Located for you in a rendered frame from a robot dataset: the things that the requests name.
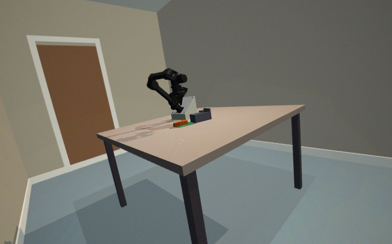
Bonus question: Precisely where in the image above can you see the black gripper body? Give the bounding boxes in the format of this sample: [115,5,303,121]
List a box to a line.
[169,84,186,97]

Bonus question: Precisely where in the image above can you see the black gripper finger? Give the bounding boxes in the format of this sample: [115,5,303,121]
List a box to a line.
[171,97,177,105]
[176,95,184,105]

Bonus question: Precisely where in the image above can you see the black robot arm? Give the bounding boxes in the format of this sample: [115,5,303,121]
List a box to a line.
[146,68,188,113]

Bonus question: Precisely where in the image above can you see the orange l-shaped part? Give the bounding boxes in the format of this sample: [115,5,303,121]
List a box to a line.
[173,120,188,127]

